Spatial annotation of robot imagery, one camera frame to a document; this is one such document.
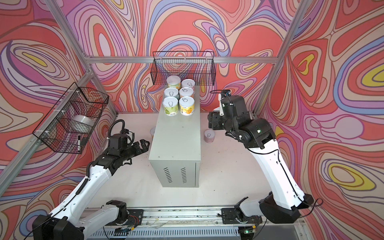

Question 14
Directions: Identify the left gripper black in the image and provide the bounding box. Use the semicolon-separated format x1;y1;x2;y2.
119;138;150;163

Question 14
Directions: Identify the can row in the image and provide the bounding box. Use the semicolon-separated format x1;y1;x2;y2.
163;97;179;117
150;127;156;138
179;97;195;116
204;129;215;143

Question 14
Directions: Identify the peach labelled can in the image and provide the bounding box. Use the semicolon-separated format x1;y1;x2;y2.
179;87;195;98

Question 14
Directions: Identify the pink labelled can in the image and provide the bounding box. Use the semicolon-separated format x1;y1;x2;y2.
182;79;196;90

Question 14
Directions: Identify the blue white labelled can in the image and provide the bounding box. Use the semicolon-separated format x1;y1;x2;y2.
164;87;180;99

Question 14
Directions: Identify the orange green labelled can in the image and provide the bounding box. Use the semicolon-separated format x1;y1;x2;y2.
166;75;181;90

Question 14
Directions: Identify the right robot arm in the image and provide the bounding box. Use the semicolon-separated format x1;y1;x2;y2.
208;90;324;224

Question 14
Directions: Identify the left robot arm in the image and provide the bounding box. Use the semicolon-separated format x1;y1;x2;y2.
31;120;150;240

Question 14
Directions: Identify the can left row back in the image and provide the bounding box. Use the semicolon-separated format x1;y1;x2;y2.
150;127;156;138

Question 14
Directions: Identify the can right row back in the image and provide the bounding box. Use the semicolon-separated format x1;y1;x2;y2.
204;129;215;143

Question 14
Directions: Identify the grey metal cabinet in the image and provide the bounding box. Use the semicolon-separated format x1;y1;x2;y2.
149;87;202;188

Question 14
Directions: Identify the black marker pen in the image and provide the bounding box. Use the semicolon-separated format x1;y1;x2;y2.
78;135;81;153

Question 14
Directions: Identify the green circuit board left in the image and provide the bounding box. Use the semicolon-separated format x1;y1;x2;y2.
114;227;135;236

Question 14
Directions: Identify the green circuit board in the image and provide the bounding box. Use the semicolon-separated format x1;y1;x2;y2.
239;227;258;235
114;227;135;236

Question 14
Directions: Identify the green circuit board right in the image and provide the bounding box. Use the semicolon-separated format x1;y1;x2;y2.
239;227;258;235

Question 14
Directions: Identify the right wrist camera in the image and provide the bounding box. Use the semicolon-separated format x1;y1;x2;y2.
219;89;231;116

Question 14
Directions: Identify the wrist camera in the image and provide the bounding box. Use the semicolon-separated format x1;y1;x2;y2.
219;89;231;116
121;129;135;143

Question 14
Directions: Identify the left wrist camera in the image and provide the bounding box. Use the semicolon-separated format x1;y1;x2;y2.
121;129;135;143

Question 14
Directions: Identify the black wire basket back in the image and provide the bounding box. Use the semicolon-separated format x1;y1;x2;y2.
151;50;216;86

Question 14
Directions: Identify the black wire basket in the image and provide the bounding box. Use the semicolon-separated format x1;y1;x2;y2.
33;83;109;154
151;50;216;86

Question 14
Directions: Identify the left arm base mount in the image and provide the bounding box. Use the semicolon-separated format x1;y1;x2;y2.
106;209;144;227

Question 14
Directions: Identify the black wire basket left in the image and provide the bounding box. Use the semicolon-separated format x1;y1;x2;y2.
33;83;109;154

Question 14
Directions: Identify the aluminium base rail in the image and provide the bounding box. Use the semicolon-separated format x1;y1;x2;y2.
81;206;313;240

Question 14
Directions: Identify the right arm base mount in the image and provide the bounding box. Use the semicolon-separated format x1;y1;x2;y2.
218;208;263;226

